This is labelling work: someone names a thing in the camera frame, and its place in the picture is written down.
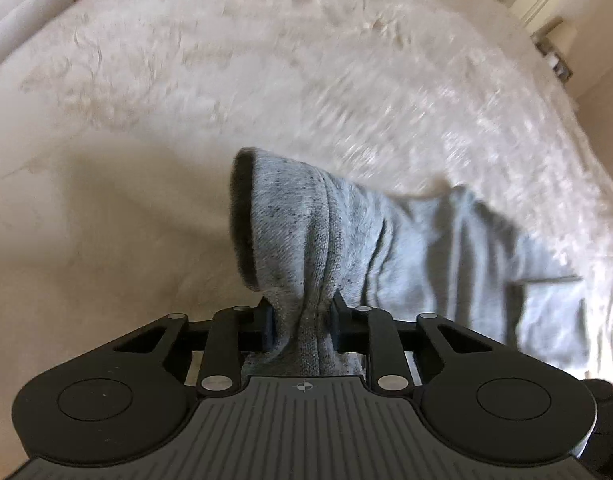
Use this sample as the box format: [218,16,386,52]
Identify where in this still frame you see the white embroidered bedspread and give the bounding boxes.
[0,0,613,479]

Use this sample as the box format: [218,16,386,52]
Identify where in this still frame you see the light blue speckled pants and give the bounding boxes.
[230,148,590,376]

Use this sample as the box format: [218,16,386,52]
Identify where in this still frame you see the right cream nightstand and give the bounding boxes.
[532,18,578,84]

